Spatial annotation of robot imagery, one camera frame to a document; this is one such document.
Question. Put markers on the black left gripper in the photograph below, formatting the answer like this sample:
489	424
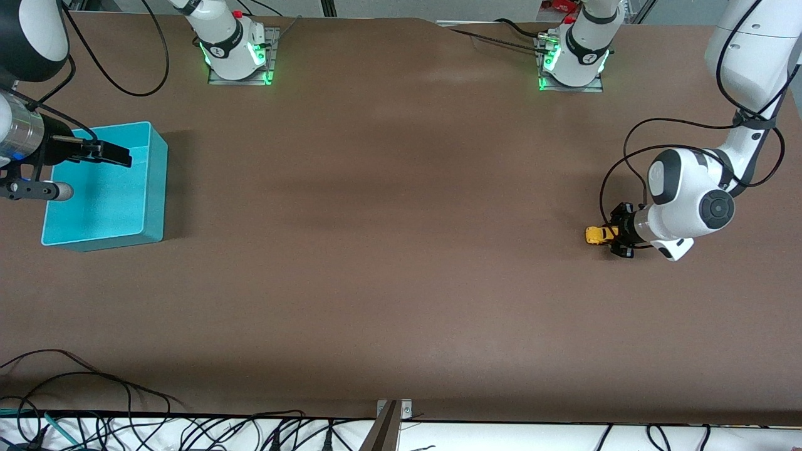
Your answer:
624	229

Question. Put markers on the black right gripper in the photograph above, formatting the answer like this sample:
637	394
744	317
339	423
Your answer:
60	146

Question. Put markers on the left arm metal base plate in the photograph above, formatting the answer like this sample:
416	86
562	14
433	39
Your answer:
595	86

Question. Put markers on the grey metal pole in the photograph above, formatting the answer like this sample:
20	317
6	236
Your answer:
382	435

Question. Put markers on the teal plastic bin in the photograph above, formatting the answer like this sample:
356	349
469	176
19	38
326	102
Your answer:
94	213

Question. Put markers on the yellow beetle toy car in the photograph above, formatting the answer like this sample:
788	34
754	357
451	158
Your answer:
596	235

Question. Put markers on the small metal bracket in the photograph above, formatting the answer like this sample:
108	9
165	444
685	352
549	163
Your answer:
406	410

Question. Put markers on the slanted aluminium profile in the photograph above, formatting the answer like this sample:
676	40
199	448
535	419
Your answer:
642	9

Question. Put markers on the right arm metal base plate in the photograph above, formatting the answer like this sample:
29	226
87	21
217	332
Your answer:
270	56

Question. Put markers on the red object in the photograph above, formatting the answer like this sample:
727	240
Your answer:
564	5

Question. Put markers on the dark aluminium frame post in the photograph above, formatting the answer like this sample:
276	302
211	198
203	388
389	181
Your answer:
329	7

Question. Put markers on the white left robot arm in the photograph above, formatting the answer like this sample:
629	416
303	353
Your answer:
683	194

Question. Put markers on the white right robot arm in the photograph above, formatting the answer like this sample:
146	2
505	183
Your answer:
225	37

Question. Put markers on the black power plug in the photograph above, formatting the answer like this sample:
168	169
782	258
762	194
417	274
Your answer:
274	441
328	440

